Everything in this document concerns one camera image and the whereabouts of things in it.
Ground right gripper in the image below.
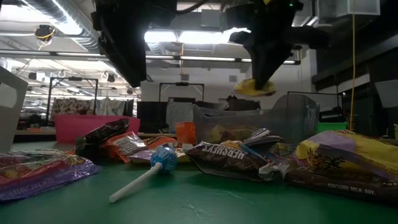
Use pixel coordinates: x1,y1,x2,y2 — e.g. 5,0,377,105
226,0,304,90

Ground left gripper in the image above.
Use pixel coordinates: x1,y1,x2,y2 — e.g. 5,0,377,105
91,0,178,88

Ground orange Reese's cup packet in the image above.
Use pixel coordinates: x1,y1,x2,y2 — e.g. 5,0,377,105
143,136,178,149
101,131,149,164

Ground brown Hershey's Zero Sugar packet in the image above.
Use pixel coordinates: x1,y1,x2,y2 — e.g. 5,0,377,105
185,141,280,182

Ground blue lollipop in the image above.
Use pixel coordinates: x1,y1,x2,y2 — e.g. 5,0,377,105
108,146,179,204

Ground purple clear candy packet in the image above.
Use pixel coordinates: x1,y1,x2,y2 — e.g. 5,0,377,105
0,148,101,203

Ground pale cloth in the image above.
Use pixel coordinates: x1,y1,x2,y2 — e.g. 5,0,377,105
93,98,127,116

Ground smoky transparent plastic bin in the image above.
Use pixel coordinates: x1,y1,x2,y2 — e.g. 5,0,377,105
192,94,320,146

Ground long ceiling tube light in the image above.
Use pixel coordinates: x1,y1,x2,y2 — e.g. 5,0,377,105
0,49,302,66

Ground black monitor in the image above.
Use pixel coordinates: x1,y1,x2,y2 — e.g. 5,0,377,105
136,100,169,134

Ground patterned cloth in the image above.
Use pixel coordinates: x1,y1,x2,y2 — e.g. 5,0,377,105
51,97,94,116

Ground grey fabric panel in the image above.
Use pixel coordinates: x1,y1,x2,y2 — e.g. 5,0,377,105
165,98,194,133

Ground orange Alter Eco truffle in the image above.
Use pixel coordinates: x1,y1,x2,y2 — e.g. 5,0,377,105
220,139,249,151

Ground green plastic basket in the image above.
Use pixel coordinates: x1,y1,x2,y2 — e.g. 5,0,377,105
313,121,348,135

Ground pink plastic bin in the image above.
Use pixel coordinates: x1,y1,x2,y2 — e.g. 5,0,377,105
53,114,141,144

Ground orange plastic basket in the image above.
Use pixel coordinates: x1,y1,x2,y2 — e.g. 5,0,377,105
174,121,197,147

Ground white ventilation unit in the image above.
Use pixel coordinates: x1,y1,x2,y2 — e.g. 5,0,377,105
315,0,382,19

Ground silver ventilation duct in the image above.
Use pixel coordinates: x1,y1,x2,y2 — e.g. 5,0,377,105
24,0,147,85

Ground black camera frame stand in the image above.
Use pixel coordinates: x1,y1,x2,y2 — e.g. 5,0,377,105
47,77,100,116
159,82,205,103

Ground black ceiling cable reel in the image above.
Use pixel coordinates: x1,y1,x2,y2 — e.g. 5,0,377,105
33,24,56,43

